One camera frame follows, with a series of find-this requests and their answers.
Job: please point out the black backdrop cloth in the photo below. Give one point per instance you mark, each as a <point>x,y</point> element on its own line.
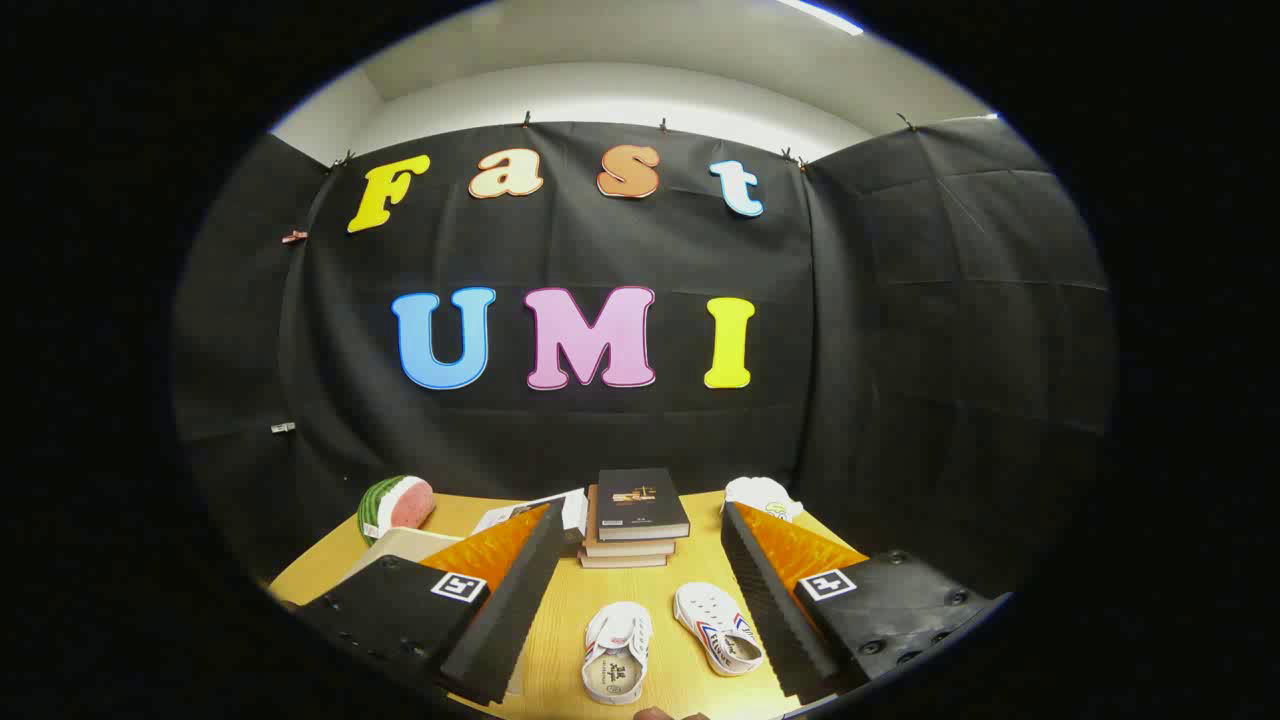
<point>560,250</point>

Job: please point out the beige fabric storage box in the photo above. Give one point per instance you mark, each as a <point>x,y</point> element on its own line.
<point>400,545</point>

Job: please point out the black hardcover book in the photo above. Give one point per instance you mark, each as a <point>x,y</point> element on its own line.
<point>640,500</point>

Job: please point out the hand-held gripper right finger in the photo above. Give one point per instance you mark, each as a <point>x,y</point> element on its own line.
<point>770,610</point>

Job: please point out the brown covered book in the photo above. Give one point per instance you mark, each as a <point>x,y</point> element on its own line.
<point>625,548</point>

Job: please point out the white plush toy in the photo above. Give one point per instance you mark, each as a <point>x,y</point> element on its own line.
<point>760,495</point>

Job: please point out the white book with portrait cover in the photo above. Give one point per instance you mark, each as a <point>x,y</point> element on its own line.
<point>575,510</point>

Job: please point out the watermelon slice toy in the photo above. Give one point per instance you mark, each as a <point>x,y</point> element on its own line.
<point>375,510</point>

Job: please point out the thin brown book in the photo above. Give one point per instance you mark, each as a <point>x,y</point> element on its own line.
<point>620,561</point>

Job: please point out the white striped canvas shoe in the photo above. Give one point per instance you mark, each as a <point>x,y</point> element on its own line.
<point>718,628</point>
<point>617,650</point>

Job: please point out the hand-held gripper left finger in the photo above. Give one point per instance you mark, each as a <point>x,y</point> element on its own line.
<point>520,610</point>

